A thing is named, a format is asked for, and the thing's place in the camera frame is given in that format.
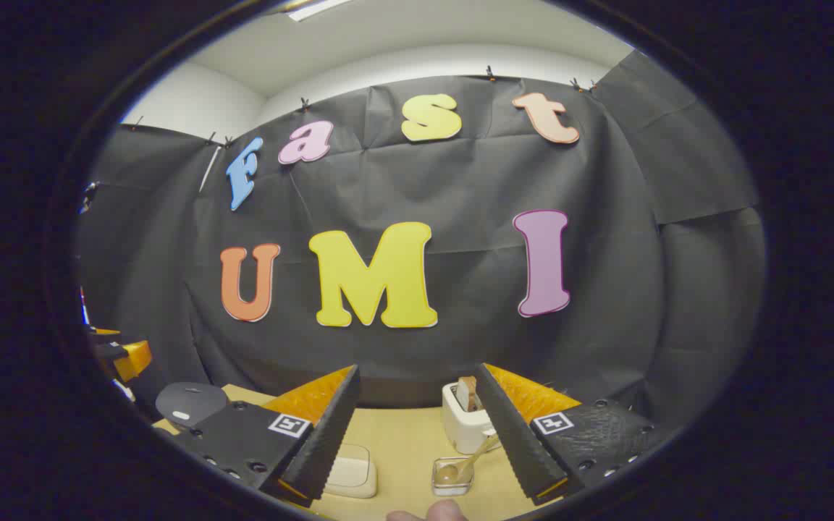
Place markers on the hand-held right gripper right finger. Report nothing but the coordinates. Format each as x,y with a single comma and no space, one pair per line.
515,441

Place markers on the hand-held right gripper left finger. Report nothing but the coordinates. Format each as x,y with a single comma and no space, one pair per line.
326,441

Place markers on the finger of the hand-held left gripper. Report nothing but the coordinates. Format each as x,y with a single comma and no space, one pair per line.
107,338
133,359

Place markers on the white rice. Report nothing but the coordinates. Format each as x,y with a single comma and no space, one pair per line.
350,470

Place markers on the black steel rice cooker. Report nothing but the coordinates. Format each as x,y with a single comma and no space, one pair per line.
189,401

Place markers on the wooden spoon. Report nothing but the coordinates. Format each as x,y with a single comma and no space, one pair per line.
448,472

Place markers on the clear chopstick holder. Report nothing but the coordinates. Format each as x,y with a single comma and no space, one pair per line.
453,490

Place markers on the clear rice container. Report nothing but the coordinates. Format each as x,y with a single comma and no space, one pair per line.
352,490

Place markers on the white toaster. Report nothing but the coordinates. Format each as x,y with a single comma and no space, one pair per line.
460,430

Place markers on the bread slice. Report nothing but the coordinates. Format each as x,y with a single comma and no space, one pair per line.
466,394

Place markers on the black backdrop cloth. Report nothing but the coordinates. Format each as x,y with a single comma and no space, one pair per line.
460,181

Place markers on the ceiling light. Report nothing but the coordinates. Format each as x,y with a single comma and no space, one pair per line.
316,9

